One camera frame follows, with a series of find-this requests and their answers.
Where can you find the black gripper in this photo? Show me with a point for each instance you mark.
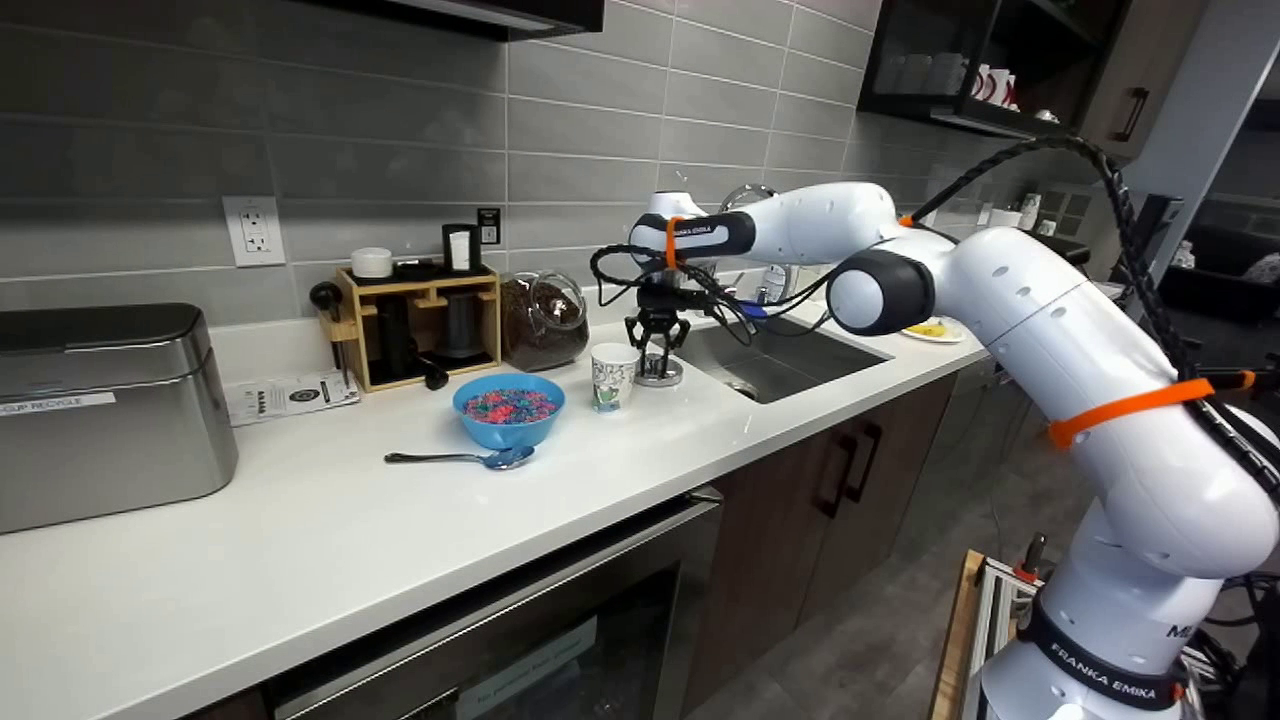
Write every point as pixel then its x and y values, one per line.
pixel 663 298

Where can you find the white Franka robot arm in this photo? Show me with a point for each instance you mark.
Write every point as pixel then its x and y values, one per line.
pixel 1014 346

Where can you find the white patterned paper cup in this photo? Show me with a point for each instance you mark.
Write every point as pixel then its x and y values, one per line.
pixel 612 377

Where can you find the stainless steel sink basin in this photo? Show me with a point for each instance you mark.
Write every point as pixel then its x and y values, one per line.
pixel 783 359

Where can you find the blue bowl with candy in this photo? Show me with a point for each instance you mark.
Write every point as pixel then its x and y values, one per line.
pixel 511 406

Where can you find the dark metal spoon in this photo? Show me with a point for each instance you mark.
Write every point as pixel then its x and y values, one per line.
pixel 453 459

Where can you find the wooden countertop rack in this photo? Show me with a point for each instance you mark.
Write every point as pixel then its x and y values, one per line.
pixel 414 327

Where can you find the yellow sponge dish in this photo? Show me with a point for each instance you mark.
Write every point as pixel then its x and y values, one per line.
pixel 933 328

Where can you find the small white bowl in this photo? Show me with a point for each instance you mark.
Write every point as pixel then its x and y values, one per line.
pixel 368 261

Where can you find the stainless steel dishwasher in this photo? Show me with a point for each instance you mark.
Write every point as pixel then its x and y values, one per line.
pixel 532 626

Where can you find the white printed card box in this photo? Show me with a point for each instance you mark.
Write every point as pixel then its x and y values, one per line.
pixel 293 399

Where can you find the black wall outlet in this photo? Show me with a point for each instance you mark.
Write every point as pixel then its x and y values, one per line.
pixel 490 224

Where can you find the small black picture frame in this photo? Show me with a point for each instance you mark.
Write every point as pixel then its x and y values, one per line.
pixel 460 251

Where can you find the white wall outlet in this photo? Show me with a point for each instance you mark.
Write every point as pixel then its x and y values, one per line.
pixel 254 229

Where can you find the wooden pallet frame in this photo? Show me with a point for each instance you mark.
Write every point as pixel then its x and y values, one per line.
pixel 959 642

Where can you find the dark upper wall shelf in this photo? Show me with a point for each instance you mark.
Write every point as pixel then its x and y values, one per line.
pixel 987 65

